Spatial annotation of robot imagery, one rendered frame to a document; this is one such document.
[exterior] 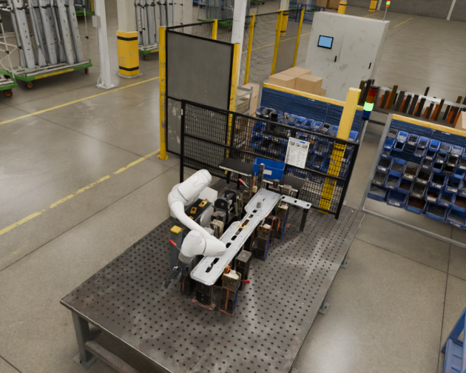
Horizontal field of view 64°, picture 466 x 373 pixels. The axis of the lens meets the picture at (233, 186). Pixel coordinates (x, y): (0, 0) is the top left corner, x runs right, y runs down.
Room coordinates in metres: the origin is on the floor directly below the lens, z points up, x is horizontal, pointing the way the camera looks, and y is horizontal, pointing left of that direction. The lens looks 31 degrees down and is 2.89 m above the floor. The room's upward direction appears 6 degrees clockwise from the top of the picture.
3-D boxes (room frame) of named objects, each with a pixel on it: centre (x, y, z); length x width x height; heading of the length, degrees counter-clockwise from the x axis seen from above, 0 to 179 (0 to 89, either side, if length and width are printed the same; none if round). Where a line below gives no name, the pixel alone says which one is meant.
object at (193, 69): (5.17, 0.64, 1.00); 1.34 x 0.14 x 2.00; 63
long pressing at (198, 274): (2.47, -0.11, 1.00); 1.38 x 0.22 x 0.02; 157
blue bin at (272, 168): (3.37, -0.34, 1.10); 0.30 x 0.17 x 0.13; 77
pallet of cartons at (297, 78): (7.49, -1.10, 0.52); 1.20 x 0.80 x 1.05; 150
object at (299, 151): (3.40, -0.60, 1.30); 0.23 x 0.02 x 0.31; 67
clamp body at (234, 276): (1.88, -0.06, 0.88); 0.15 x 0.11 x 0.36; 67
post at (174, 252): (2.17, 0.38, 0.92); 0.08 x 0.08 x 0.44; 67
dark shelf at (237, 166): (3.40, -0.28, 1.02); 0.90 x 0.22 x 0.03; 67
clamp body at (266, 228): (2.48, -0.30, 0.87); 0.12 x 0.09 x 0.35; 67
